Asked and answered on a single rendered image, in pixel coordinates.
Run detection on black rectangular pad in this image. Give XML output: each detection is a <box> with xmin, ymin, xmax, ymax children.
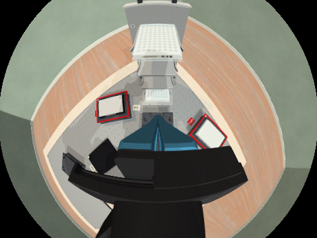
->
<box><xmin>88</xmin><ymin>139</ymin><xmax>117</xmax><ymax>174</ymax></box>

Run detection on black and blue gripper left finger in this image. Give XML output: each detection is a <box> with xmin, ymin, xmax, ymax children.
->
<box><xmin>118</xmin><ymin>115</ymin><xmax>158</xmax><ymax>151</ymax></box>

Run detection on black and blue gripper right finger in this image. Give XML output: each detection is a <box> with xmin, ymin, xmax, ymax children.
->
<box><xmin>158</xmin><ymin>115</ymin><xmax>198</xmax><ymax>151</ymax></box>

